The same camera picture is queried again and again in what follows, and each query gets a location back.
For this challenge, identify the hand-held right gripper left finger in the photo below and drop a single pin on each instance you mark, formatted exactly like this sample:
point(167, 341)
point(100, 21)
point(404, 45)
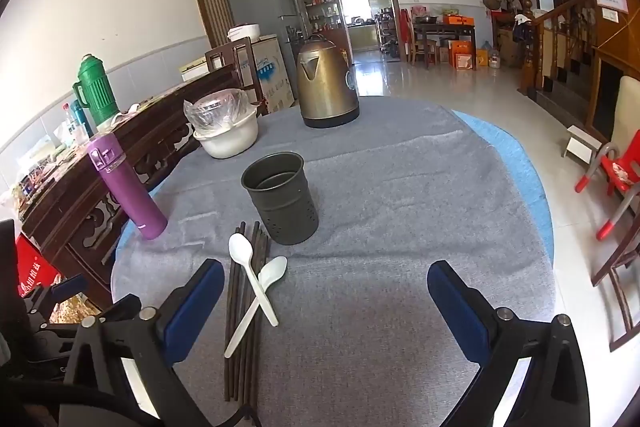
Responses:
point(195, 307)

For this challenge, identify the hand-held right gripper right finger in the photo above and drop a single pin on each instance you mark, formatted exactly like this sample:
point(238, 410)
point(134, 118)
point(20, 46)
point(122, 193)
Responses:
point(460, 312)

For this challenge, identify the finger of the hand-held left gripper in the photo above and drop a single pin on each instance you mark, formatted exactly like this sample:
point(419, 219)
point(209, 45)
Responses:
point(65, 288)
point(75, 327)

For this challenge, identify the bundle of dark chopsticks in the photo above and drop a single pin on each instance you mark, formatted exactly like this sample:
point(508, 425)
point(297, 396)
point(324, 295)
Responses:
point(235, 307)

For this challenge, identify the white plastic spoon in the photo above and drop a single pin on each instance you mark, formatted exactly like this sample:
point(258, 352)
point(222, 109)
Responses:
point(241, 249)
point(272, 271)

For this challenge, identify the dark perforated metal utensil holder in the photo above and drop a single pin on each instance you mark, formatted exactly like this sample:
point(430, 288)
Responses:
point(282, 207)

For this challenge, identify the red carton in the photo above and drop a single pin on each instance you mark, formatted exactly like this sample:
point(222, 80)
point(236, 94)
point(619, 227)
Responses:
point(35, 267)

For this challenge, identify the dark wooden sideboard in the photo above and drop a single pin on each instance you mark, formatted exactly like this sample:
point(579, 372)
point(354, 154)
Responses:
point(65, 207)

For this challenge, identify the purple thermos bottle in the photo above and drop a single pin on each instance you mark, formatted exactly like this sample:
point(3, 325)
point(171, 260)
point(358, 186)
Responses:
point(127, 187)

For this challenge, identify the blue tablecloth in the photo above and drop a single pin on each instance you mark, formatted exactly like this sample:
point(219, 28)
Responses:
point(525, 177)

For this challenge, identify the clear bottle with red cap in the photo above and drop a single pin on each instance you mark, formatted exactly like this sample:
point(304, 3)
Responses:
point(70, 124)

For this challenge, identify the white plastic basin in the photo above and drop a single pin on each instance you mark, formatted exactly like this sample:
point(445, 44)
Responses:
point(225, 144)

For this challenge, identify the teal bottle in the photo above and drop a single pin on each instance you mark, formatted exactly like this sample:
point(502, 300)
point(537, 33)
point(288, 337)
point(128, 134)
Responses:
point(82, 117)

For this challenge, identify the clear plastic bag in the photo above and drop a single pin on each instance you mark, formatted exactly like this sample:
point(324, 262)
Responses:
point(212, 109)

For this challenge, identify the green thermos flask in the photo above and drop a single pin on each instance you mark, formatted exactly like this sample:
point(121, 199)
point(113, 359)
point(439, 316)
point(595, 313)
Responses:
point(100, 92)

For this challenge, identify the white step stool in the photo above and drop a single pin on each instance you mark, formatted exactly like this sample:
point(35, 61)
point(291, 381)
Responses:
point(582, 142)

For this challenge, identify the red child's chair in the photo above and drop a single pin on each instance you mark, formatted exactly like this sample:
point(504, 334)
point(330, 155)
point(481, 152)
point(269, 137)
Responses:
point(617, 172)

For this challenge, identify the cream box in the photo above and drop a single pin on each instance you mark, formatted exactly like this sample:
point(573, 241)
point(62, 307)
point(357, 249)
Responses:
point(195, 68)

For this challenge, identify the clear water jug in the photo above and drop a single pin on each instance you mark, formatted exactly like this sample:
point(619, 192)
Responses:
point(494, 58)

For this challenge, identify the orange box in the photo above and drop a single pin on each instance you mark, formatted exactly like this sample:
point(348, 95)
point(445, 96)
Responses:
point(462, 54)
point(457, 20)

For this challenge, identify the golden electric kettle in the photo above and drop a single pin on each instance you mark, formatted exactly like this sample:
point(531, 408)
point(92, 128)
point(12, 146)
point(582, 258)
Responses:
point(325, 82)

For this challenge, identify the dark wooden chair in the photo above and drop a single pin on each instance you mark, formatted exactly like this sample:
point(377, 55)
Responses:
point(235, 49)

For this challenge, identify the white rice cooker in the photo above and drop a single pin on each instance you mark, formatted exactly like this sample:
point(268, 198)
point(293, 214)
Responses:
point(245, 32)

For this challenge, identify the wooden staircase railing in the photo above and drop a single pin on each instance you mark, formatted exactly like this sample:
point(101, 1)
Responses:
point(537, 42)

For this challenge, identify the small wooden table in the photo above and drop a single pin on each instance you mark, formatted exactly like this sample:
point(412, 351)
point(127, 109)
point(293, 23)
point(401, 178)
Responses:
point(442, 29)

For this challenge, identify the grey refrigerator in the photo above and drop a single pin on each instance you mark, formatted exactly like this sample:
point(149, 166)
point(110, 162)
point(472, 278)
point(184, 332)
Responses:
point(260, 2)

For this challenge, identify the shelf of bottles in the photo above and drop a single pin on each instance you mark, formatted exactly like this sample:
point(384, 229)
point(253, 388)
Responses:
point(320, 7)

